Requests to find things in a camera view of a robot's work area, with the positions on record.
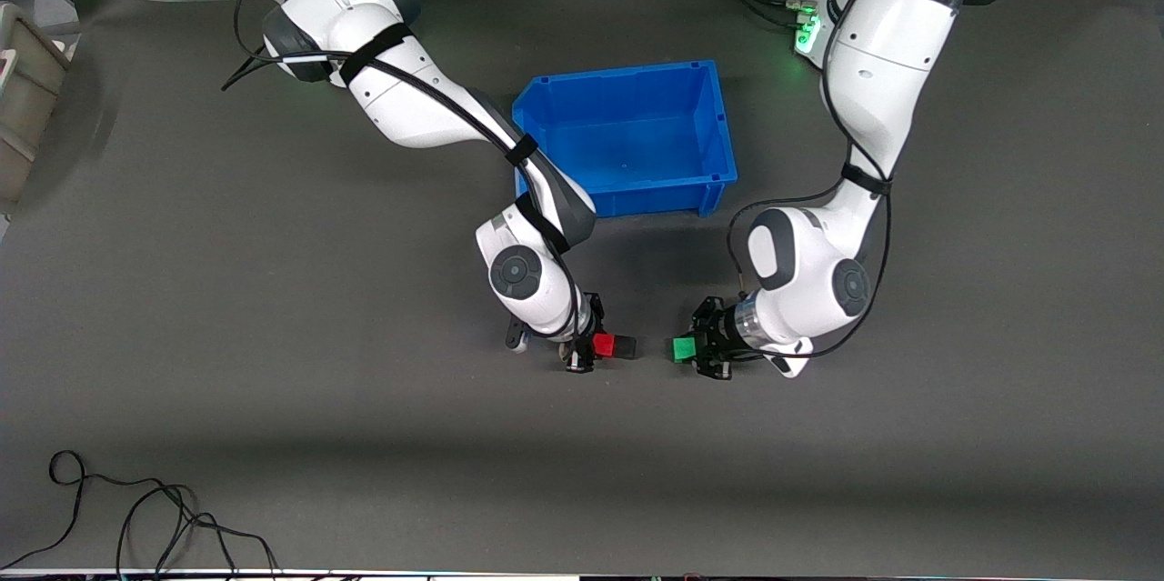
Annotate blue plastic storage bin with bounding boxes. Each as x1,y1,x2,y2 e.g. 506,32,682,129
512,60,738,220

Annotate beige plastic box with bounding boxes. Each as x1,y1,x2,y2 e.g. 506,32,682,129
0,3,72,205

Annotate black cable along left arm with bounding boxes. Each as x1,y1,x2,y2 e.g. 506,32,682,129
726,0,894,360

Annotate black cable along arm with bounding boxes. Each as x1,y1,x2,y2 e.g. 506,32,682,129
221,0,587,341
726,0,894,360

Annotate black cable along right arm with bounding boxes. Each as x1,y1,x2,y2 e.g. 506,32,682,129
221,0,587,341

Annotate loose black cable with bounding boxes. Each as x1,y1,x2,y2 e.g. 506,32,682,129
0,450,278,578

